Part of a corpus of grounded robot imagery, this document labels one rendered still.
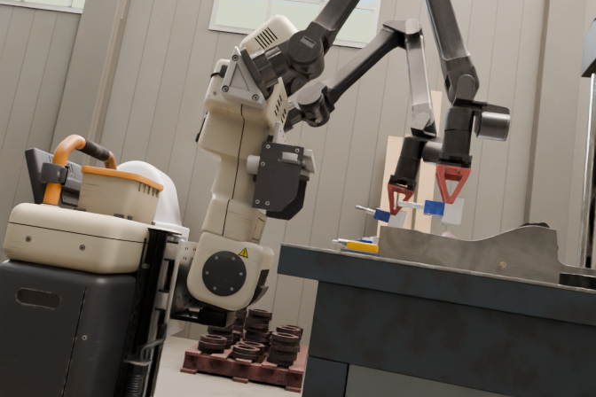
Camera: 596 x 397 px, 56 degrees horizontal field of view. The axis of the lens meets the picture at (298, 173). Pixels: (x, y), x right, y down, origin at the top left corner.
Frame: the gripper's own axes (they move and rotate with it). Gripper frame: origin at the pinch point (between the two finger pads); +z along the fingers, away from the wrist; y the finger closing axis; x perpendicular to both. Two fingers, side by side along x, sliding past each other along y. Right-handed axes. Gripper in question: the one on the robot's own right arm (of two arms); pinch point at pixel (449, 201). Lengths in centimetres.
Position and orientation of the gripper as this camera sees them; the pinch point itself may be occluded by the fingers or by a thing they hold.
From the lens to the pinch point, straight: 120.4
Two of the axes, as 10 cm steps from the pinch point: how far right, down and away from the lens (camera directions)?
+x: -9.7, -1.3, 2.3
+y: 2.0, 1.8, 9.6
